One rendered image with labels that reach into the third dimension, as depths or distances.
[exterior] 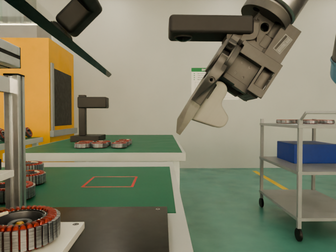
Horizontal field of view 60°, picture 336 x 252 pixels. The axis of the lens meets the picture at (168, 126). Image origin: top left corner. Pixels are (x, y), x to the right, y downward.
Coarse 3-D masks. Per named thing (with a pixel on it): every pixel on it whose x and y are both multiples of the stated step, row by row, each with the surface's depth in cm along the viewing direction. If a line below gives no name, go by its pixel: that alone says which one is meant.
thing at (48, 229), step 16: (16, 208) 46; (32, 208) 47; (48, 208) 46; (0, 224) 43; (16, 224) 39; (32, 224) 40; (48, 224) 41; (0, 240) 37; (16, 240) 38; (32, 240) 39; (48, 240) 41
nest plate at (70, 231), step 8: (64, 224) 49; (72, 224) 49; (80, 224) 49; (64, 232) 46; (72, 232) 46; (80, 232) 48; (56, 240) 43; (64, 240) 43; (72, 240) 44; (40, 248) 40; (48, 248) 40; (56, 248) 40; (64, 248) 40
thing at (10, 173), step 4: (0, 160) 46; (0, 164) 46; (0, 168) 46; (0, 172) 43; (4, 172) 43; (8, 172) 44; (12, 172) 45; (0, 176) 42; (4, 176) 43; (8, 176) 44; (0, 180) 42
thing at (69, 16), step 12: (72, 0) 23; (84, 0) 21; (96, 0) 22; (60, 12) 23; (72, 12) 23; (84, 12) 23; (96, 12) 23; (60, 24) 23; (72, 24) 23; (84, 24) 23
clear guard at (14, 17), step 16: (0, 0) 24; (16, 0) 11; (32, 0) 18; (0, 16) 28; (16, 16) 28; (32, 16) 13; (48, 16) 18; (48, 32) 15; (64, 32) 18; (80, 48) 19; (96, 64) 24
